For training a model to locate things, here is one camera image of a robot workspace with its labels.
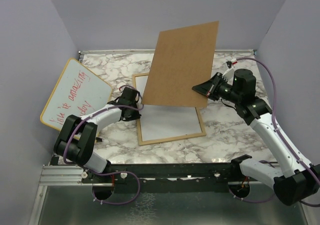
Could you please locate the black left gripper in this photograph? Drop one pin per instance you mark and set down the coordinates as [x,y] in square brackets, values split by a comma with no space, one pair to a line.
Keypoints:
[135,115]

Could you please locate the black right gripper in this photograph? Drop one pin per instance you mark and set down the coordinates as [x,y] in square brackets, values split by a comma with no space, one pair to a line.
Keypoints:
[209,88]

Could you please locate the light wooden picture frame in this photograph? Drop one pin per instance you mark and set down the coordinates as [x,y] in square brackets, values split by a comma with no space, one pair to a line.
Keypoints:
[140,135]

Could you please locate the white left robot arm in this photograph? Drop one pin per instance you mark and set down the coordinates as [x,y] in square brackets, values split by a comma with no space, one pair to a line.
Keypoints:
[76,140]

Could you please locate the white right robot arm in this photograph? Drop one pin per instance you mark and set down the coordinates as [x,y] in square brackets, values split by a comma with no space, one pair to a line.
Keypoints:
[296,178]

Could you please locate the yellow-rimmed whiteboard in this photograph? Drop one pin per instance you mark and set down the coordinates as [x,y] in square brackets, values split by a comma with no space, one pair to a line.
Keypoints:
[78,92]

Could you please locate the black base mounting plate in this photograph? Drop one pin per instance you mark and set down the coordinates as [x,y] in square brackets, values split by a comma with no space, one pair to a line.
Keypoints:
[183,177]

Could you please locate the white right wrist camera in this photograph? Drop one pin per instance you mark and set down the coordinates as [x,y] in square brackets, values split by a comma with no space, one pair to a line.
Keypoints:
[229,73]

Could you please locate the aluminium back rail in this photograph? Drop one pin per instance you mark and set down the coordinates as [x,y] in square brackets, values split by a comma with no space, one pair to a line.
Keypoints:
[151,51]

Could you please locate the aluminium rail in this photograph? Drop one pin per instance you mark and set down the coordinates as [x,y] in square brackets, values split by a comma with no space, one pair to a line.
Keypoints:
[69,175]
[151,51]

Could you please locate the aluminium front rail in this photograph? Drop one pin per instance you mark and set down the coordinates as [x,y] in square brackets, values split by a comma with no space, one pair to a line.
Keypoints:
[69,175]

